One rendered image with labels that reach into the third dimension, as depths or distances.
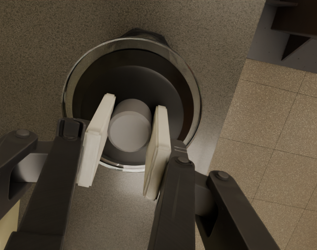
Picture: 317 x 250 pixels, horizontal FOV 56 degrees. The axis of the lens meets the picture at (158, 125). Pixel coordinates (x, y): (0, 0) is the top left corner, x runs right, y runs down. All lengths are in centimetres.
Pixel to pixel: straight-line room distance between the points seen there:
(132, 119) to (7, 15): 33
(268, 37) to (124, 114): 131
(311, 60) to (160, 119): 141
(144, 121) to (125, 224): 40
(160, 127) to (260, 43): 131
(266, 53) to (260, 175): 64
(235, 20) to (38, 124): 33
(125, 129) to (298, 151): 156
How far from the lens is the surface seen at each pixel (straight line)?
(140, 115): 19
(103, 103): 18
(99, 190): 54
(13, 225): 59
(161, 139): 15
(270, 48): 148
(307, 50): 155
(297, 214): 193
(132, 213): 56
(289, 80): 156
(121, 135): 19
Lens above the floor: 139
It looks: 69 degrees down
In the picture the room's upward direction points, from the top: 176 degrees clockwise
